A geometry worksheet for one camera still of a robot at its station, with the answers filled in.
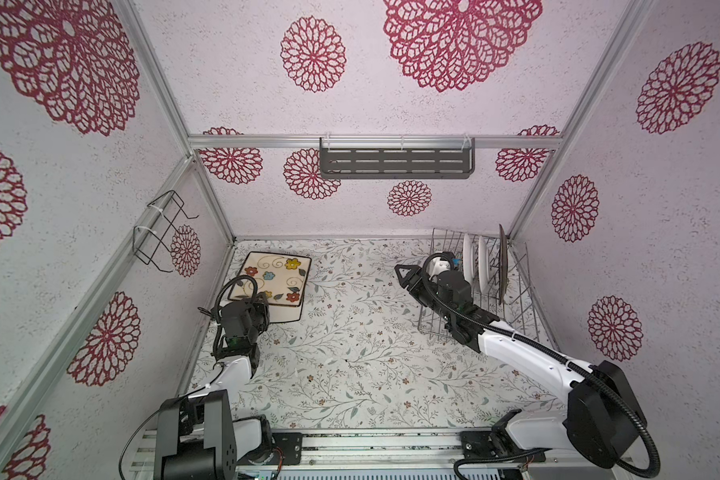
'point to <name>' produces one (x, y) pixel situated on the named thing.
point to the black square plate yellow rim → (503, 266)
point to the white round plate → (469, 261)
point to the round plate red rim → (484, 264)
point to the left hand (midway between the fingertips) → (267, 293)
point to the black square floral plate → (282, 278)
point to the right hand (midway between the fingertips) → (399, 267)
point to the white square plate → (285, 306)
